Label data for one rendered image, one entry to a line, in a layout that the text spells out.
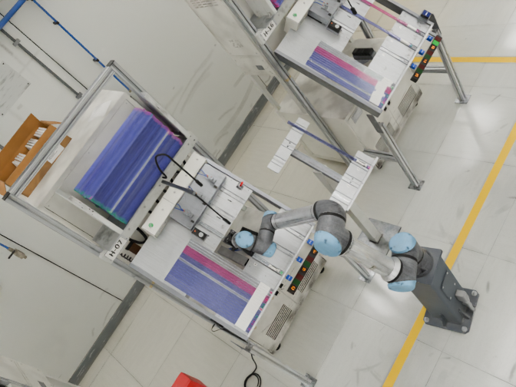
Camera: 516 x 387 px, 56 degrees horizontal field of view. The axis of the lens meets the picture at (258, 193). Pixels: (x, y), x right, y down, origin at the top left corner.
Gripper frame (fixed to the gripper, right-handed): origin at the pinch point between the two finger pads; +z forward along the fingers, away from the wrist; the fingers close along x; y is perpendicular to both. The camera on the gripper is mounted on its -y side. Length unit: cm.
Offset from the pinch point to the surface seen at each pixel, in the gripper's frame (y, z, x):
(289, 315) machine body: -63, 52, 12
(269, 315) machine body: -49, 43, 20
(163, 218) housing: 37.5, 2.4, 8.8
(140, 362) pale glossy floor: -11, 153, 97
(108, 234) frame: 55, 1, 30
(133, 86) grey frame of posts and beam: 84, -21, -33
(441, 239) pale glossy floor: -107, 7, -72
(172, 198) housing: 39.6, 2.9, -2.3
